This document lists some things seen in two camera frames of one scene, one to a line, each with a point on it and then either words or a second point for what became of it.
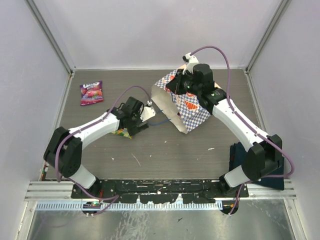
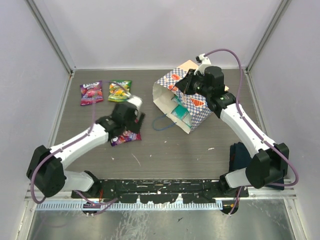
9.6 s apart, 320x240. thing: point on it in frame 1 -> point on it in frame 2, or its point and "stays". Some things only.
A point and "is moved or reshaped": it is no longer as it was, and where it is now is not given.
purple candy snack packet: (91, 93) stays
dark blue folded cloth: (237, 152) stays
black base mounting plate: (151, 191) stays
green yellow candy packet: (122, 132) is moved or reshaped
